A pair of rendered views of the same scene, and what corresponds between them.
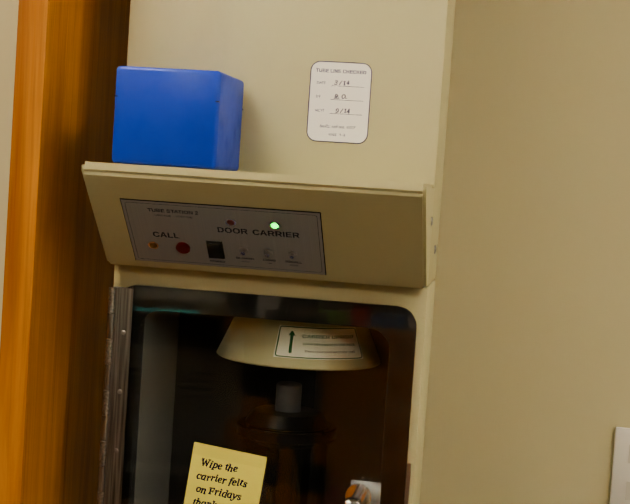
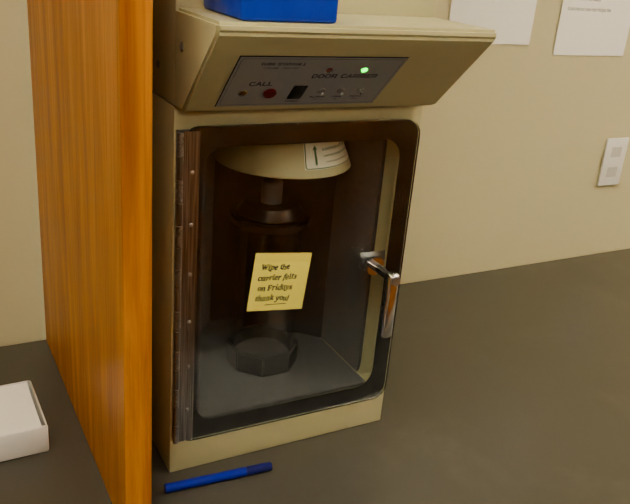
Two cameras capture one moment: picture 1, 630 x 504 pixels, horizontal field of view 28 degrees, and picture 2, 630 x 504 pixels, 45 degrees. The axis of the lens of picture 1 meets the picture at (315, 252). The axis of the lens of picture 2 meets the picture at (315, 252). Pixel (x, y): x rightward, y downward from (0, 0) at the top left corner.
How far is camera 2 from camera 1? 81 cm
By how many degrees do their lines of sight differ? 42
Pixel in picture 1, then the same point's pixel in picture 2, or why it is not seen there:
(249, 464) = (298, 260)
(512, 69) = not seen: outside the picture
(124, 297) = (192, 140)
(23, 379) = (148, 242)
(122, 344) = (192, 183)
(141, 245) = (230, 94)
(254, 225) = (347, 70)
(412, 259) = (445, 86)
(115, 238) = (207, 90)
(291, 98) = not seen: outside the picture
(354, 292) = (373, 111)
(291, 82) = not seen: outside the picture
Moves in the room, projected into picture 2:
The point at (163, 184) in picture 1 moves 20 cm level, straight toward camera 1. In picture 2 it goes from (292, 41) to (468, 79)
